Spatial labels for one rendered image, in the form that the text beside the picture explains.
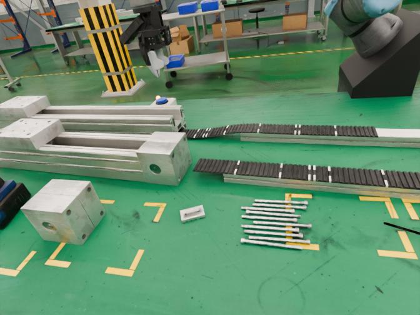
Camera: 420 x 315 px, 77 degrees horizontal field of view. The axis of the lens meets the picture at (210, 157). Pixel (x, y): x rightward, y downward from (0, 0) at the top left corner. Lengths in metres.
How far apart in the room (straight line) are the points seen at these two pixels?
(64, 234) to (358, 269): 0.54
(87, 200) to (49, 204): 0.07
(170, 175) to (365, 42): 0.81
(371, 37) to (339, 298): 0.86
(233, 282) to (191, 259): 0.09
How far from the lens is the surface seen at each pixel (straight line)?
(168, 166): 0.63
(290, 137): 0.77
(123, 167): 0.70
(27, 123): 0.97
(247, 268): 0.48
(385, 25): 1.12
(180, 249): 0.52
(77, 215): 0.59
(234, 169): 0.62
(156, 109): 0.89
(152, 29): 0.91
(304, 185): 0.61
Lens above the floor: 1.19
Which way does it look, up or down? 34 degrees down
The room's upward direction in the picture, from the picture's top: 10 degrees counter-clockwise
